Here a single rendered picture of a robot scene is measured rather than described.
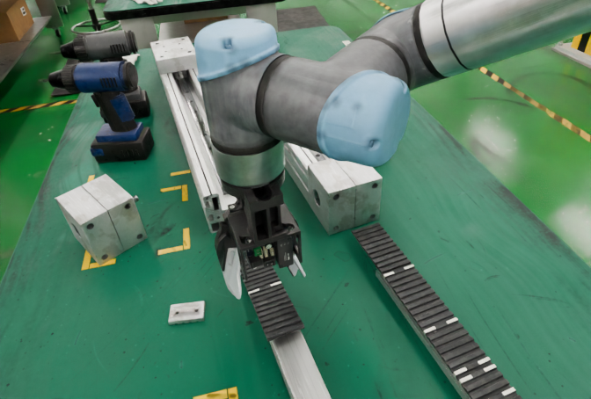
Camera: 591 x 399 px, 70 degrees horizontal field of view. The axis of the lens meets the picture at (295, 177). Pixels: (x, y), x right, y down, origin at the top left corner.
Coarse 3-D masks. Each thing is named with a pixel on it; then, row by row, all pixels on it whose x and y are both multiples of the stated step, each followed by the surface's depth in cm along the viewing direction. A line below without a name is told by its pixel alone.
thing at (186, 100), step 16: (176, 80) 120; (192, 80) 113; (176, 96) 103; (192, 96) 109; (176, 112) 96; (192, 112) 101; (192, 128) 89; (192, 144) 84; (208, 144) 89; (192, 160) 80; (208, 160) 87; (208, 176) 75; (208, 192) 72; (224, 192) 77; (208, 208) 72; (224, 208) 74; (208, 224) 74
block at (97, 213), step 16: (80, 192) 72; (96, 192) 71; (112, 192) 71; (64, 208) 69; (80, 208) 68; (96, 208) 68; (112, 208) 68; (128, 208) 70; (80, 224) 65; (96, 224) 67; (112, 224) 69; (128, 224) 72; (80, 240) 73; (96, 240) 68; (112, 240) 70; (128, 240) 73; (96, 256) 70; (112, 256) 72
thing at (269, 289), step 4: (272, 284) 62; (276, 284) 62; (280, 284) 62; (260, 288) 62; (264, 288) 62; (268, 288) 62; (272, 288) 61; (276, 288) 61; (280, 288) 61; (248, 292) 61; (252, 292) 61; (256, 292) 61; (260, 292) 61; (264, 292) 61; (268, 292) 61; (272, 292) 61; (252, 296) 60; (256, 296) 60; (260, 296) 61
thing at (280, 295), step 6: (270, 294) 60; (276, 294) 60; (282, 294) 60; (252, 300) 60; (258, 300) 60; (264, 300) 60; (270, 300) 59; (276, 300) 59; (258, 306) 59; (264, 306) 59
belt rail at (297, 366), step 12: (288, 336) 55; (300, 336) 55; (276, 348) 54; (288, 348) 54; (300, 348) 54; (288, 360) 53; (300, 360) 52; (312, 360) 52; (288, 372) 51; (300, 372) 51; (312, 372) 51; (288, 384) 50; (300, 384) 50; (312, 384) 50; (324, 384) 50; (300, 396) 49; (312, 396) 49; (324, 396) 49
